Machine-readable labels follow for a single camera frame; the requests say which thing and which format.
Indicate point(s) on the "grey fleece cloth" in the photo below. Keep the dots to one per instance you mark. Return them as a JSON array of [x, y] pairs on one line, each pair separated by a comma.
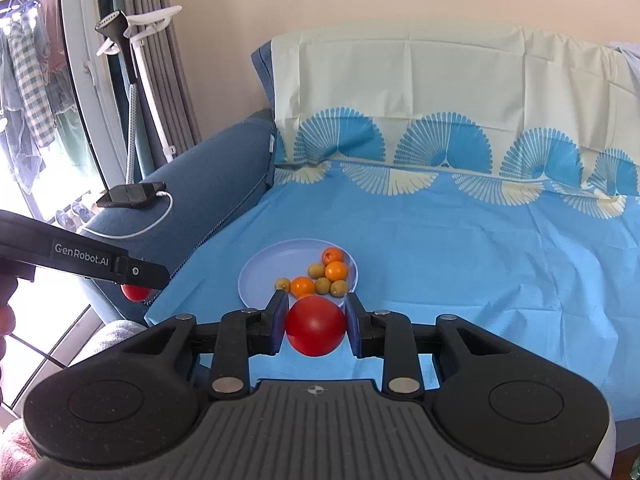
[[110, 335]]

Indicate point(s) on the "brown hanging garment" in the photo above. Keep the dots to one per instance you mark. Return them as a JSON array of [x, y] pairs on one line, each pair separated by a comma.
[[54, 25]]

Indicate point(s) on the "pink fleece cloth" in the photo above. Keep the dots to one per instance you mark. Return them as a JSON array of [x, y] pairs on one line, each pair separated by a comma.
[[15, 452]]

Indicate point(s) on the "tan longan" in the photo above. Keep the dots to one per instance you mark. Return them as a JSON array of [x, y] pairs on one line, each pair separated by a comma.
[[282, 284], [322, 286], [339, 288], [316, 271]]

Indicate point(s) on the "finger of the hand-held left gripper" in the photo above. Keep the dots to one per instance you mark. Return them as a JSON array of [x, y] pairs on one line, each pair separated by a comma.
[[142, 272]]

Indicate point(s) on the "person's left hand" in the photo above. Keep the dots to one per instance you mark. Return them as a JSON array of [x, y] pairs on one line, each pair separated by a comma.
[[5, 317]]

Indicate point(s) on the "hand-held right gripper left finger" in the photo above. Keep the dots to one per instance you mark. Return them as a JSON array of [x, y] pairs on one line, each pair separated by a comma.
[[278, 320]]

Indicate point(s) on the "black smartphone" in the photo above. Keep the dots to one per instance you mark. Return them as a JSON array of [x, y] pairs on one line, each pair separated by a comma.
[[130, 195]]

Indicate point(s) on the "plaid hanging shirt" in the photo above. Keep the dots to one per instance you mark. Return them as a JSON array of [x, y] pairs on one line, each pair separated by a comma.
[[32, 85]]

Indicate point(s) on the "grey curtain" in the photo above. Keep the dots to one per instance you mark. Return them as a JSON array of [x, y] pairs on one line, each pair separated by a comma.
[[170, 60]]

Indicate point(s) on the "blue fan-print cloth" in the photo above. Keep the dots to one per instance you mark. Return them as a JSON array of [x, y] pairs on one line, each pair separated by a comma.
[[450, 260]]

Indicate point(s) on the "pale blue cloth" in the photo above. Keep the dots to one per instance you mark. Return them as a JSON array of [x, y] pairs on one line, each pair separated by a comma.
[[627, 52]]

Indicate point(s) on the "white window frame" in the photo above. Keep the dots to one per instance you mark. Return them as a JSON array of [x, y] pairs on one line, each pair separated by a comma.
[[80, 85]]

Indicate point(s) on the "grey hanging garment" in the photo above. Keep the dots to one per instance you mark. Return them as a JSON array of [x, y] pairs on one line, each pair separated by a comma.
[[17, 150]]

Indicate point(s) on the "light blue plate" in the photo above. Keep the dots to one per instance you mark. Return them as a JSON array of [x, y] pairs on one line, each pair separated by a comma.
[[270, 270]]

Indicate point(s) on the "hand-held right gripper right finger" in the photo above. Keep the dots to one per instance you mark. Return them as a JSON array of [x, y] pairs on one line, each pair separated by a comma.
[[354, 322]]

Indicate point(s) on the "blue fabric armrest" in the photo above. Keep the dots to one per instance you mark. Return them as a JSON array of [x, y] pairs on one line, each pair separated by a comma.
[[210, 185]]

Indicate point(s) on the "small orange tangerine with stem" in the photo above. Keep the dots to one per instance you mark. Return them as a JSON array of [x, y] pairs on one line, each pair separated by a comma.
[[334, 256]]

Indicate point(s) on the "red cherry tomato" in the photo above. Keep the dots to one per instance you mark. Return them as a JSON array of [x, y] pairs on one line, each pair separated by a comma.
[[136, 292], [315, 326]]

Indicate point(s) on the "pair of dark shoes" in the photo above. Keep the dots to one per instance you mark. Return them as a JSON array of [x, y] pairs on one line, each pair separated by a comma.
[[75, 215]]

